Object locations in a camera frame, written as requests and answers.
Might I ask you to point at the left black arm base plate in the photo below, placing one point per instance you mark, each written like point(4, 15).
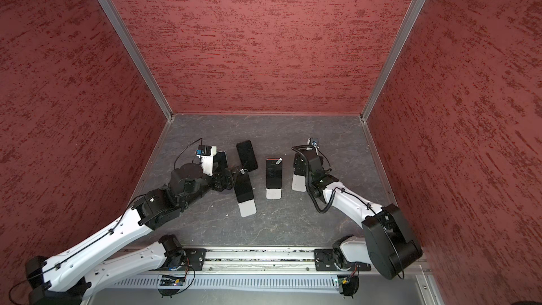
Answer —
point(189, 258)

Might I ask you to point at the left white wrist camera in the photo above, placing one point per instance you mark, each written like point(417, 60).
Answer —
point(206, 155)

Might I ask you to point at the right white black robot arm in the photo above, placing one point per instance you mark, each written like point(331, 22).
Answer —
point(388, 243)

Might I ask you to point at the black phone far left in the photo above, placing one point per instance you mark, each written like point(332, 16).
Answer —
point(220, 161)

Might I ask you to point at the aluminium front rail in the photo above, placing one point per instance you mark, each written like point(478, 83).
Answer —
point(263, 260)

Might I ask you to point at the right aluminium corner post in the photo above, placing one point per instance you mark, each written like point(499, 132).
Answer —
point(401, 37)

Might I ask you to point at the black phone tilted back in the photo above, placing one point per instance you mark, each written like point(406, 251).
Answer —
point(247, 156)

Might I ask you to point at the white slotted cable duct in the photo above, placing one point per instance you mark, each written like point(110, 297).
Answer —
point(259, 283)

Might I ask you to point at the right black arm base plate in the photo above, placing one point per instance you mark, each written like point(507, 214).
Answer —
point(324, 260)

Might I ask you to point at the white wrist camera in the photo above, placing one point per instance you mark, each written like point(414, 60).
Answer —
point(314, 142)
point(206, 155)

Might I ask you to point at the aluminium corner post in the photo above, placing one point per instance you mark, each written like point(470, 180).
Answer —
point(401, 37)
point(137, 58)

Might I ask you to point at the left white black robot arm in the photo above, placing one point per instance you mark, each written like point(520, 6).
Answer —
point(79, 272)

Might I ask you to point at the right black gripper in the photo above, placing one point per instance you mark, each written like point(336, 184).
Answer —
point(298, 163)

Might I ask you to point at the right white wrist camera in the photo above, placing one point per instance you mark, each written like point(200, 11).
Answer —
point(314, 142)

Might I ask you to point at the left aluminium corner post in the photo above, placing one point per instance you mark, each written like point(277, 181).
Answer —
point(137, 58)

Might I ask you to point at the black phone with middle sticker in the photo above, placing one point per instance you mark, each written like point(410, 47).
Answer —
point(273, 168)

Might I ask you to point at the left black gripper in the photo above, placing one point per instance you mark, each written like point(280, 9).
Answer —
point(219, 185)

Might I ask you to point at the black phone on left stand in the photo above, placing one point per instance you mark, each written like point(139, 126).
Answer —
point(243, 187)

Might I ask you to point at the white phone stand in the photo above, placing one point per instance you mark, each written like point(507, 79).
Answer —
point(273, 194)
point(247, 208)
point(299, 183)

